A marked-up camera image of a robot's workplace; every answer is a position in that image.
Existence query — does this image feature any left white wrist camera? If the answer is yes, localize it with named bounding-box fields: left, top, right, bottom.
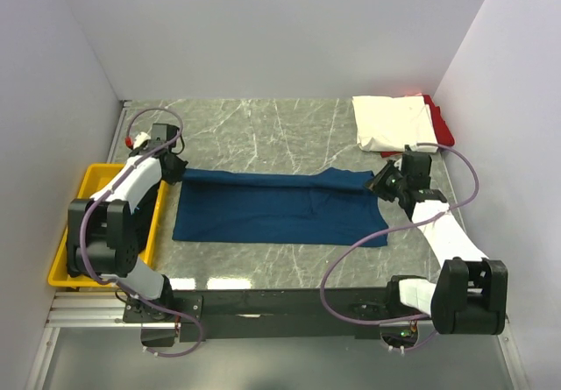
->
left=124, top=131, right=151, bottom=150

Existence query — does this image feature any folded white t-shirt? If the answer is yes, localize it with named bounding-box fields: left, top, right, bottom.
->
left=352, top=96, right=437, bottom=153

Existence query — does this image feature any blue t-shirt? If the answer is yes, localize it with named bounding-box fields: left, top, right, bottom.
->
left=172, top=167, right=387, bottom=245

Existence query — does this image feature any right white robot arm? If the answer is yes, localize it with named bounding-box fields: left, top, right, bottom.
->
left=366, top=149, right=508, bottom=335

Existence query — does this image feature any black t-shirt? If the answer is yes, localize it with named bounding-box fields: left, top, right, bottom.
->
left=132, top=183, right=160, bottom=254

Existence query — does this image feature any folded red t-shirt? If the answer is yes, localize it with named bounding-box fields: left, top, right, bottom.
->
left=368, top=95, right=455, bottom=154

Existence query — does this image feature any black base bar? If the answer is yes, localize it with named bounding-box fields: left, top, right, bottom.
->
left=123, top=284, right=420, bottom=347

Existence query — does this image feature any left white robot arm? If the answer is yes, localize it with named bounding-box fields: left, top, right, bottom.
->
left=66, top=123, right=188, bottom=322

